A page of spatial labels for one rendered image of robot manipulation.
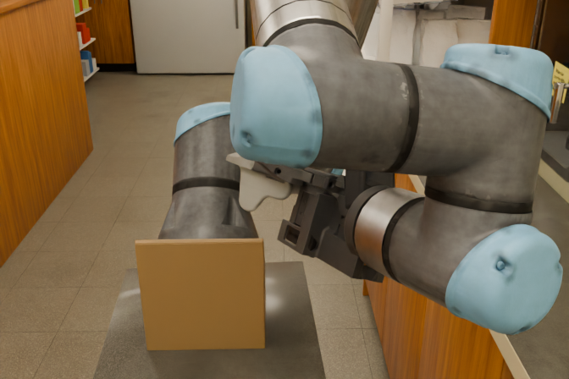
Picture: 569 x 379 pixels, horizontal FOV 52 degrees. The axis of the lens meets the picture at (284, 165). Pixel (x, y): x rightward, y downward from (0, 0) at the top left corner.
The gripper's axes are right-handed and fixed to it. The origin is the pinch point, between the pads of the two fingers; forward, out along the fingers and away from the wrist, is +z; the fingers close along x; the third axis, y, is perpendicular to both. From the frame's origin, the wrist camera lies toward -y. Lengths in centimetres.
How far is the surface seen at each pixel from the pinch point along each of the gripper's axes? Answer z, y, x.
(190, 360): 13.9, 31.0, 2.1
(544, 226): 16, -1, 73
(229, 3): 497, -121, 177
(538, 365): -10.5, 17.7, 42.9
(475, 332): 13, 22, 58
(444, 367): 29, 36, 72
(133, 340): 22.0, 32.1, -3.9
